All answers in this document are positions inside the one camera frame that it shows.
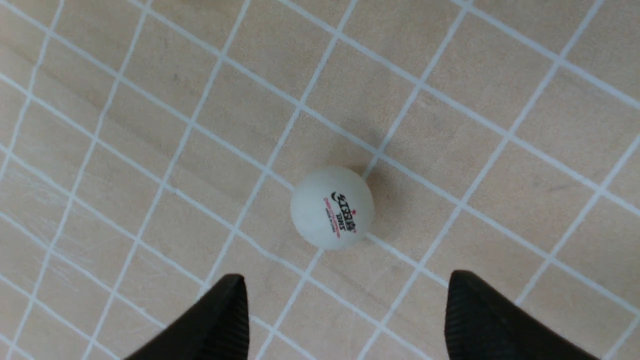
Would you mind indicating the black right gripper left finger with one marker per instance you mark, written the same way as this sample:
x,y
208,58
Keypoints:
x,y
216,327

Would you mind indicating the white ping-pong ball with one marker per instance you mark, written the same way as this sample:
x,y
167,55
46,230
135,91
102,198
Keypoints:
x,y
332,208

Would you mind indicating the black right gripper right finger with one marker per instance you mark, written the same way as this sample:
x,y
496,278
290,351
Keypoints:
x,y
482,324

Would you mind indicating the orange checkered tablecloth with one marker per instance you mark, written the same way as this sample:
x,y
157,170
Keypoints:
x,y
149,147

